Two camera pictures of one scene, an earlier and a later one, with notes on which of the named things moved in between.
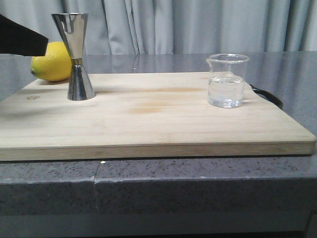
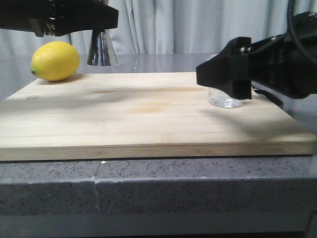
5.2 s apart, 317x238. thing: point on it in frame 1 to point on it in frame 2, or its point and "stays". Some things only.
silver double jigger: x=73 y=26 to x=101 y=51
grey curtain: x=143 y=27 stays
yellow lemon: x=56 y=66 stays
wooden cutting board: x=134 y=115 stays
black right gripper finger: x=16 y=38 to x=57 y=17
